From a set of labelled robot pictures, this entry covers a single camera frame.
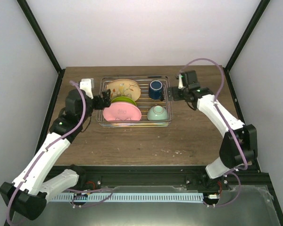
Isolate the left black frame post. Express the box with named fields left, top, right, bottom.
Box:
left=17, top=0, right=63, bottom=73

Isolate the pink plate with bird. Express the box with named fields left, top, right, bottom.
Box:
left=106, top=79, right=141, bottom=101

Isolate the black frame post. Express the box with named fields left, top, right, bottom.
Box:
left=17, top=0, right=63, bottom=73
left=225, top=0, right=271, bottom=71

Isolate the right black frame post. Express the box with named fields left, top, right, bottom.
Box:
left=225, top=0, right=271, bottom=71

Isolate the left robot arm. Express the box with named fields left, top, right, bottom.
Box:
left=0, top=89, right=111, bottom=220

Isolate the purple cable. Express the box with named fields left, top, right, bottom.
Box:
left=6, top=80, right=114, bottom=224
left=179, top=58, right=248, bottom=209

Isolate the metal front panel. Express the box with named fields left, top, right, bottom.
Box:
left=10, top=186, right=283, bottom=226

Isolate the dark blue mug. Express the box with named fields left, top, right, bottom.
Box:
left=148, top=80, right=164, bottom=101

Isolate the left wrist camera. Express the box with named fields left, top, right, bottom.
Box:
left=79, top=78, right=94, bottom=99

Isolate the mint green bowl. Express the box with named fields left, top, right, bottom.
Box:
left=147, top=105, right=168, bottom=121

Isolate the chrome wire dish rack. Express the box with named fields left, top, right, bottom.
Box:
left=97, top=76, right=173, bottom=127

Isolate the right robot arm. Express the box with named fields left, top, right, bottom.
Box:
left=168, top=87, right=258, bottom=190

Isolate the lime green plate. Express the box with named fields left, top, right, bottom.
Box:
left=111, top=97, right=137, bottom=106

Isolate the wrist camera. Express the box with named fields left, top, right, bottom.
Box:
left=176, top=70, right=200, bottom=89
left=79, top=78, right=94, bottom=99

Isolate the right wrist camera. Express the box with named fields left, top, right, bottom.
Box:
left=176, top=70, right=200, bottom=89

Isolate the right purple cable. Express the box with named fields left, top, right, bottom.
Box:
left=179, top=58, right=248, bottom=209

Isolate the light blue slotted strip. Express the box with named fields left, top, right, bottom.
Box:
left=47, top=193, right=203, bottom=202

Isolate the plain pink plate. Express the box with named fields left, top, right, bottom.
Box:
left=103, top=102, right=142, bottom=121

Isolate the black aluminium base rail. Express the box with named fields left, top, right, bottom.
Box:
left=47, top=165, right=269, bottom=191

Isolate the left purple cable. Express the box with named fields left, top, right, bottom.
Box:
left=6, top=80, right=114, bottom=224

